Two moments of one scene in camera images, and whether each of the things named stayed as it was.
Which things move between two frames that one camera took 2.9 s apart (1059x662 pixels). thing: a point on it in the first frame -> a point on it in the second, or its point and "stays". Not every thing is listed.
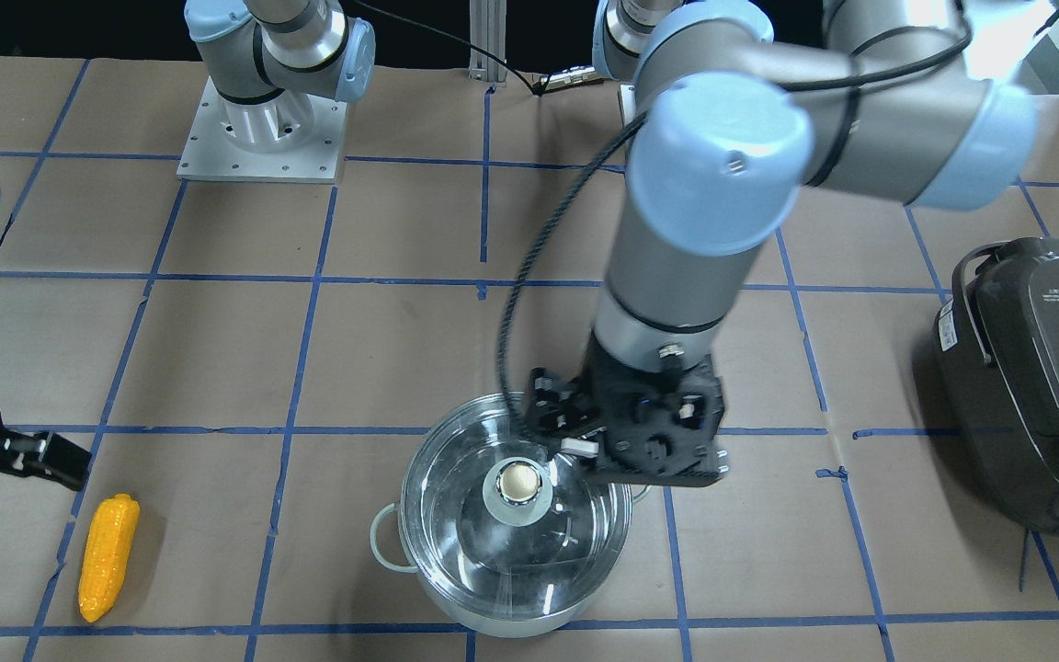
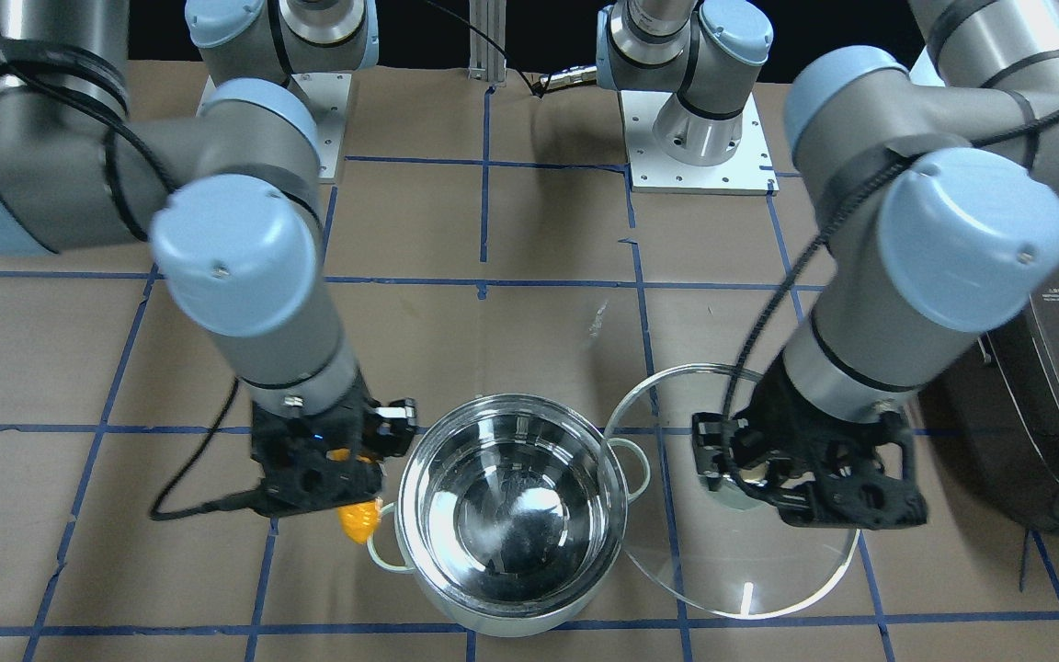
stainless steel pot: [506, 539] stays
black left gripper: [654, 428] -> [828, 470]
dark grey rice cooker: [1027, 359] stays
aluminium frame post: [487, 31] stays
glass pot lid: [496, 528] -> [706, 549]
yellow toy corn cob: [111, 536] -> [359, 520]
